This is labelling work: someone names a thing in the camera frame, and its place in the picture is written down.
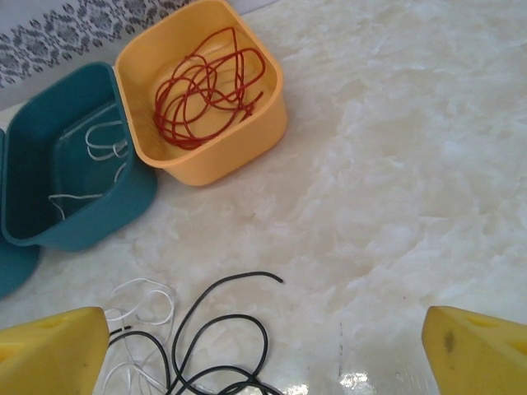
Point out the teal plastic bin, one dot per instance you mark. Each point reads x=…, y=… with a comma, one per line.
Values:
x=16, y=271
x=82, y=230

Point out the yellow plastic bin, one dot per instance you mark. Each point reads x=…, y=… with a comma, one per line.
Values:
x=230, y=156

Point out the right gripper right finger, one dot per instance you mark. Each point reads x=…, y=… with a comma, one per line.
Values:
x=481, y=354

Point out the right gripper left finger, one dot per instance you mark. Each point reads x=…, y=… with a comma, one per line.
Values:
x=49, y=354

